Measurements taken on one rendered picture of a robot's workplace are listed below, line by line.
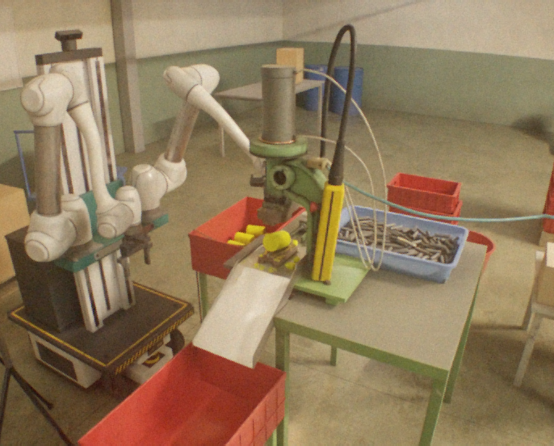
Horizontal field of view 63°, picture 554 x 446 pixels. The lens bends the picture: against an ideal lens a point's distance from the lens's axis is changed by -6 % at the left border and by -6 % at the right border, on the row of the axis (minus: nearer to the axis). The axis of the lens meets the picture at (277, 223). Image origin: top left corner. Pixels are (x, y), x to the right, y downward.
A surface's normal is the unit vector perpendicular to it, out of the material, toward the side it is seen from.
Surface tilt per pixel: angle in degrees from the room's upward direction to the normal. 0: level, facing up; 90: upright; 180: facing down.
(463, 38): 90
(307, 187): 90
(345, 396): 0
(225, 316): 30
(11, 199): 90
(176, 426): 0
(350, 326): 0
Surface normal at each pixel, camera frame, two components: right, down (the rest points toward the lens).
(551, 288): -0.48, 0.36
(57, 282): 0.87, 0.21
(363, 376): 0.00, -0.91
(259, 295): -0.24, -0.61
